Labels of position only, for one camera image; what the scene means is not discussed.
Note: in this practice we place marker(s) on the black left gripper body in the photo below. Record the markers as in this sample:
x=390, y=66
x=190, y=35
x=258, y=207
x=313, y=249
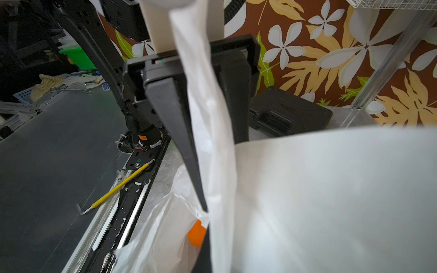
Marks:
x=138, y=73

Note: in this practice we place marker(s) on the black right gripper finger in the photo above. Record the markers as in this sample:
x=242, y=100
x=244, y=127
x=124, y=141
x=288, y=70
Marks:
x=203, y=263

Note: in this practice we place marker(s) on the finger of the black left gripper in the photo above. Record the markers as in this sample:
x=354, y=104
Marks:
x=170, y=101
x=234, y=79

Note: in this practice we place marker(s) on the white printed plastic bag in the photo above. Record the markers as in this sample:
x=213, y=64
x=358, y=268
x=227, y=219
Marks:
x=360, y=200

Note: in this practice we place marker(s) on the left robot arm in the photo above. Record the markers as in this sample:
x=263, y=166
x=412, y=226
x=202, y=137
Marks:
x=113, y=32

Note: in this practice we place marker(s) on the black plastic tool case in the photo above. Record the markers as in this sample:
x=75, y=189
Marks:
x=280, y=114

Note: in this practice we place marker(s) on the green plastic bin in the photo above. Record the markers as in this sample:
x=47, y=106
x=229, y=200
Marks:
x=78, y=56

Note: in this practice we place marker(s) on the aluminium frame post left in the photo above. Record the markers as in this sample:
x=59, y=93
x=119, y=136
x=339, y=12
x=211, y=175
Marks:
x=404, y=46

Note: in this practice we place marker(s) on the white wire basket left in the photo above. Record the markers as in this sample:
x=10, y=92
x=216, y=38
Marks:
x=428, y=5

